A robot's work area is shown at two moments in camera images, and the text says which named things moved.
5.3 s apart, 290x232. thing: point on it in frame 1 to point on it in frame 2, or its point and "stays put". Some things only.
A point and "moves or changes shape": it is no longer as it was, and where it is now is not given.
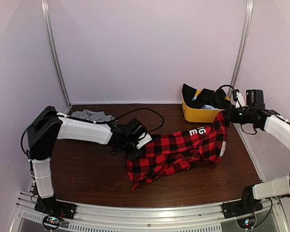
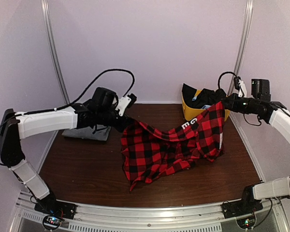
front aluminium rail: x=271 y=217 stays put
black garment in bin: x=217 y=99 stays put
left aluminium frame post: x=45 y=8 stays put
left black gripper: x=131 y=156 to x=126 y=120
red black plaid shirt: x=163 y=153 moves or changes shape
